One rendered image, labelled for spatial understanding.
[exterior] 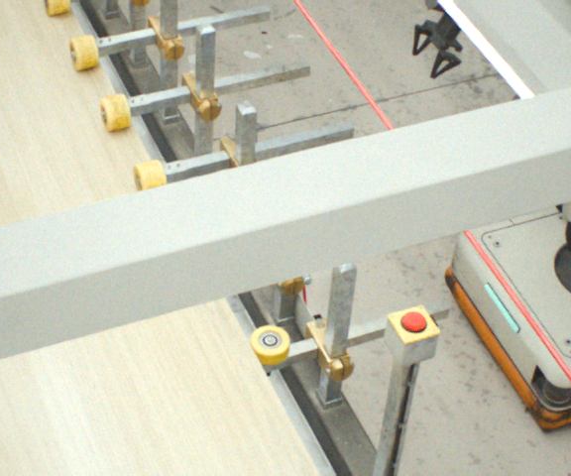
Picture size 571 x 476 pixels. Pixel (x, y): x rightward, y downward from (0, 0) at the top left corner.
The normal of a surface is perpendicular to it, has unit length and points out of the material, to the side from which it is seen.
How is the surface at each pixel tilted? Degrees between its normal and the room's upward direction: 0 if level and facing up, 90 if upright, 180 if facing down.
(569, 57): 61
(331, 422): 0
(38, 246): 0
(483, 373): 0
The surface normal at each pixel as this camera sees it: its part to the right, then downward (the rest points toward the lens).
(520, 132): 0.06, -0.70
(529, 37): -0.77, -0.12
